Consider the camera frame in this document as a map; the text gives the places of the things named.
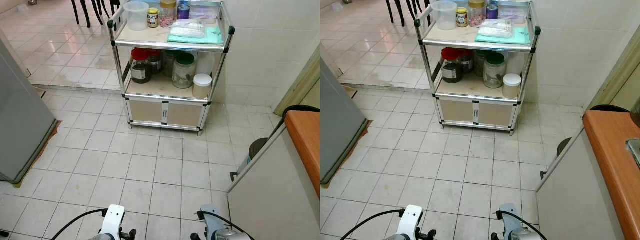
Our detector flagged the white kitchen cabinet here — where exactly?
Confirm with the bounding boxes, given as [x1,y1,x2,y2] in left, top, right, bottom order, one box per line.
[226,120,321,240]
[535,127,626,240]

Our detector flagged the dark round bin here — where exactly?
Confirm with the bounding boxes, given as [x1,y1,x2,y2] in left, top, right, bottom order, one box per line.
[556,137,572,157]
[247,138,270,162]

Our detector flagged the metal shelf trolley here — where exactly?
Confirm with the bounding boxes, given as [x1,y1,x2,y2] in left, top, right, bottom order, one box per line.
[414,0,542,137]
[107,0,236,137]

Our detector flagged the grey fridge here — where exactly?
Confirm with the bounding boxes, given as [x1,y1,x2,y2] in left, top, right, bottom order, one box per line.
[0,30,57,184]
[320,57,370,186]

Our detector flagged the white-lidded beige jar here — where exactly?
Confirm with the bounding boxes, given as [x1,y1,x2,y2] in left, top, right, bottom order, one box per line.
[503,73,522,99]
[192,74,213,99]

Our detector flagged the green-lidded glass jar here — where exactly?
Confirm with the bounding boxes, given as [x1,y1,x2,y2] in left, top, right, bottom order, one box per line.
[483,52,507,89]
[172,52,197,90]

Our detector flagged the stainless steel double sink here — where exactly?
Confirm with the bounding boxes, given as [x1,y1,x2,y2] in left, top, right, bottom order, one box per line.
[626,138,640,168]

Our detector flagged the black round pan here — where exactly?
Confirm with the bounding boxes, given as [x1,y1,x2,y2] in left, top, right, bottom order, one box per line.
[281,104,321,119]
[590,104,631,113]

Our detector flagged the large red-lidded dark jar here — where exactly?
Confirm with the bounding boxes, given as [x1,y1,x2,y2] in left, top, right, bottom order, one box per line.
[130,48,153,84]
[441,48,464,84]

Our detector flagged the clear glass jar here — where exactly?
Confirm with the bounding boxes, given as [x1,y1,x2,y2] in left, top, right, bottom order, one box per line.
[472,50,487,78]
[161,50,177,78]

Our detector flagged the white plastic container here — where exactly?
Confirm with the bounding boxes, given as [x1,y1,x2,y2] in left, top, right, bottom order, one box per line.
[506,51,526,76]
[195,51,217,77]

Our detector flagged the small red-lidded jar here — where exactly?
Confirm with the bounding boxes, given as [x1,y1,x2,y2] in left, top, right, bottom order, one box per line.
[149,49,163,75]
[460,49,474,75]

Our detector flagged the green flat folder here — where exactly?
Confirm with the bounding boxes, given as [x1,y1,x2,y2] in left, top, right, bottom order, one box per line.
[167,26,224,46]
[474,26,531,46]

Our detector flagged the clear bag white contents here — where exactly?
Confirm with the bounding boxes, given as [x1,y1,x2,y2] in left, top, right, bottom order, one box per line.
[170,20,207,39]
[477,19,514,39]

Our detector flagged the clear plastic lidded tub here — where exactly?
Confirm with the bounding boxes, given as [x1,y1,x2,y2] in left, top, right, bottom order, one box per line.
[431,1,458,31]
[123,1,150,32]

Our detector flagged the gold-lidded jar pink contents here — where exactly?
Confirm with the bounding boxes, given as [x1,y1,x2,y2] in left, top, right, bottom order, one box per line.
[468,0,487,28]
[159,0,178,28]

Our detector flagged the black chair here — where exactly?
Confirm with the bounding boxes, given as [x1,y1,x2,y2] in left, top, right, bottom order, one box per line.
[71,0,122,28]
[386,0,433,28]

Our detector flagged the clear plastic box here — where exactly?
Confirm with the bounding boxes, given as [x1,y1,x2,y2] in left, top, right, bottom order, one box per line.
[190,4,221,25]
[498,4,530,25]

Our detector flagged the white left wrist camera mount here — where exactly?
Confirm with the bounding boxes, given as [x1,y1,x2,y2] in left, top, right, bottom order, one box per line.
[396,204,424,240]
[98,204,126,240]

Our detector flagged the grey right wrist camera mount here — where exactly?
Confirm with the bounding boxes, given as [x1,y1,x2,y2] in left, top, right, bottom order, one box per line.
[200,204,224,238]
[497,203,521,238]

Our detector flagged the cream door frame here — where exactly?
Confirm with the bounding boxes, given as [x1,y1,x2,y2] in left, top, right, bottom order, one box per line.
[272,47,321,117]
[587,37,640,112]

